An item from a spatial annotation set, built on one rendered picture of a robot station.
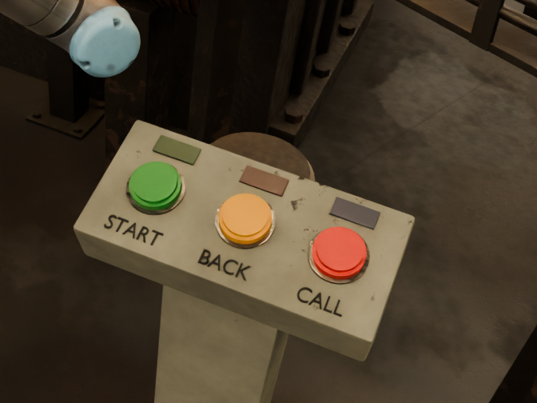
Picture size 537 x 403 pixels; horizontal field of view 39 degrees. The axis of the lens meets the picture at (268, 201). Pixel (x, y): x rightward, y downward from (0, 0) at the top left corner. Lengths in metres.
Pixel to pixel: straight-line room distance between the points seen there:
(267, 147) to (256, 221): 0.22
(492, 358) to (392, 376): 0.19
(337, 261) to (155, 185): 0.15
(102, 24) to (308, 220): 0.34
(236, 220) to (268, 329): 0.09
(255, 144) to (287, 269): 0.25
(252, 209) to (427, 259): 0.93
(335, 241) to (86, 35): 0.37
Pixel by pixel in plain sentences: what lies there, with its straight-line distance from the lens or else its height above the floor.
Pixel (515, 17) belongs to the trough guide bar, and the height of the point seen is 0.71.
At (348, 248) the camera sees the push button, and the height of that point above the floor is 0.61.
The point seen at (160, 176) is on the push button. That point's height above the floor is 0.61.
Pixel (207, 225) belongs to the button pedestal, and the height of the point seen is 0.60.
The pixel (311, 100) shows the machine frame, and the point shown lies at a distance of 1.66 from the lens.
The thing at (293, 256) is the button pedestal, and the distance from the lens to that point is 0.56.
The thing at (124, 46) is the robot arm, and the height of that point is 0.56.
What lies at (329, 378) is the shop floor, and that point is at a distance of 1.24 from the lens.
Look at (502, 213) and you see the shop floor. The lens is 1.64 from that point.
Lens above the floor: 1.00
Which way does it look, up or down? 42 degrees down
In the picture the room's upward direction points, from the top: 11 degrees clockwise
